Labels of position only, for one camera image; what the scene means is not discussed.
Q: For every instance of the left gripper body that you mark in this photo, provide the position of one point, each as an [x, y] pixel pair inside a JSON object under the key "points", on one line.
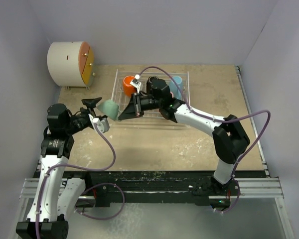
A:
{"points": [[80, 121]]}

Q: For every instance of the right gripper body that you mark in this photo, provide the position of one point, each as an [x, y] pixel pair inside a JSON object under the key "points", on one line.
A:
{"points": [[149, 102]]}

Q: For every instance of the mint green cup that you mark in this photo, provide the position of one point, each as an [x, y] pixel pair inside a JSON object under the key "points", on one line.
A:
{"points": [[109, 108]]}

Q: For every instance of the orange mug black handle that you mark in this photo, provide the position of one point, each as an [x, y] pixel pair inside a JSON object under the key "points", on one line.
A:
{"points": [[127, 87]]}

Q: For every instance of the light blue mug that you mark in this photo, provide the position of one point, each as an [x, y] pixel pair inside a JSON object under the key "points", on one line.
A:
{"points": [[176, 87]]}

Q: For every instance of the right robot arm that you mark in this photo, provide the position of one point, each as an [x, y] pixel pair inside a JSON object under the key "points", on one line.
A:
{"points": [[229, 137]]}

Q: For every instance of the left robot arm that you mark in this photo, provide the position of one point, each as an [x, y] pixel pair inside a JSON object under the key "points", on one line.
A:
{"points": [[49, 214]]}

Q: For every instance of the round white drawer cabinet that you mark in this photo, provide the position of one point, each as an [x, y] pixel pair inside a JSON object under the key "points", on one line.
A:
{"points": [[71, 64]]}

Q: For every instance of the white wire dish rack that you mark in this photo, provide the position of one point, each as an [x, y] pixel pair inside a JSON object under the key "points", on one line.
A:
{"points": [[119, 97]]}

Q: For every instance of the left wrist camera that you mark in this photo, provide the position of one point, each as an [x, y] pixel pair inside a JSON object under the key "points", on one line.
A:
{"points": [[99, 123]]}

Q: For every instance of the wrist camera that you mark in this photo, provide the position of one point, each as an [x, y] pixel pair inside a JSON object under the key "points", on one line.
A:
{"points": [[99, 123], [136, 83]]}

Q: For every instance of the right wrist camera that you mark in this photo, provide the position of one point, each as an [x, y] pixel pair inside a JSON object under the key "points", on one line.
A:
{"points": [[136, 83]]}

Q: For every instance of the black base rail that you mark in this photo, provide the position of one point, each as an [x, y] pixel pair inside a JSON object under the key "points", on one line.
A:
{"points": [[154, 187]]}

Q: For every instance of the aluminium frame rail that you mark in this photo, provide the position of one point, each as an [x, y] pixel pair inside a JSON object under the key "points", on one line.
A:
{"points": [[271, 188]]}

